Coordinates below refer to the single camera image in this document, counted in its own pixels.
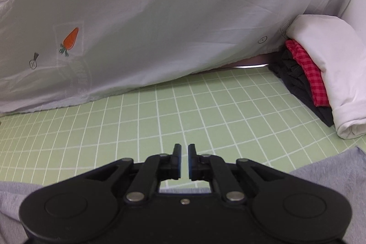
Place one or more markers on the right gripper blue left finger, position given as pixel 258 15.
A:
pixel 170 164

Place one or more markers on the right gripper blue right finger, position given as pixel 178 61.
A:
pixel 198 166

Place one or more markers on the grey sweatpants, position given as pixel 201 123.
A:
pixel 344 173

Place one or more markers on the green grid mat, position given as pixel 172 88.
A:
pixel 236 113

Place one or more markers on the black folded garment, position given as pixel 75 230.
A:
pixel 283 65

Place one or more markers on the red checked garment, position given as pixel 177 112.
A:
pixel 312 73

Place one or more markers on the white carrot-print quilt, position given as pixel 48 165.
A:
pixel 60 53

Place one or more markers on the white folded cloth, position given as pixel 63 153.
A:
pixel 337 50

